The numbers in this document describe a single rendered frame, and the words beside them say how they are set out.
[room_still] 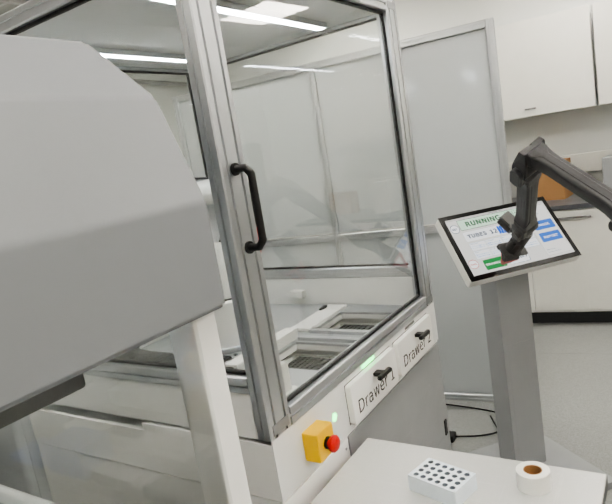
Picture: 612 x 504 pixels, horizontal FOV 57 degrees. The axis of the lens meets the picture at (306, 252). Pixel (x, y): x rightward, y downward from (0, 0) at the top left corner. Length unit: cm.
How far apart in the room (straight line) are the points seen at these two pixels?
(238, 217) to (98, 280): 59
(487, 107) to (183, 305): 259
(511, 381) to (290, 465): 146
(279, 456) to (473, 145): 221
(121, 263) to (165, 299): 7
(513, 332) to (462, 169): 101
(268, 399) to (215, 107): 62
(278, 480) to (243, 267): 48
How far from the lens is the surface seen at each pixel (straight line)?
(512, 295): 252
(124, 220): 64
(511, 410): 267
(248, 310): 119
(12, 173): 61
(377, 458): 153
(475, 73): 315
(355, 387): 155
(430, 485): 136
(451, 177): 318
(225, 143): 117
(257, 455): 134
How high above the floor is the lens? 154
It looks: 10 degrees down
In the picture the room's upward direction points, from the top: 9 degrees counter-clockwise
